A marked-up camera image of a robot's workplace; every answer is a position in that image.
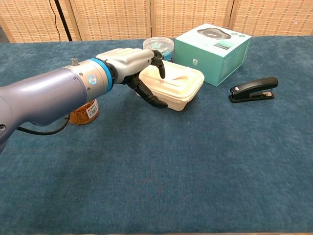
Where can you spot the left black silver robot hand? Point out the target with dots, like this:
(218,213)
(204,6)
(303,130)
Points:
(127,62)

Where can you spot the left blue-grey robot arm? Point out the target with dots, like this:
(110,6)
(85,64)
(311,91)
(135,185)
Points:
(49,95)

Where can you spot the beige lunch box with lid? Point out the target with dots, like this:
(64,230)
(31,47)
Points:
(185,93)

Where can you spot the teal speaker product box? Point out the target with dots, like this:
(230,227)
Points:
(210,56)

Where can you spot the clear jar of binder clips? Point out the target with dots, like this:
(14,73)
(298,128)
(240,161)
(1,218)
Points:
(163,46)

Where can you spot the bamboo folding screen panel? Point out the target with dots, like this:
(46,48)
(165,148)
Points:
(190,14)
(110,19)
(31,19)
(276,17)

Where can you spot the clear jar of rubber bands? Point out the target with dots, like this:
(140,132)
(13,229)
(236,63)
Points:
(84,115)

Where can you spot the black tripod stand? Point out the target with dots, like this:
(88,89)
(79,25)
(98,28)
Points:
(64,24)

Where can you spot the blue carpet table mat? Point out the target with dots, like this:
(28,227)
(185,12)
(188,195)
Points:
(146,159)

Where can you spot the black stapler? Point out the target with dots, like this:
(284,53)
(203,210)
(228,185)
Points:
(254,88)

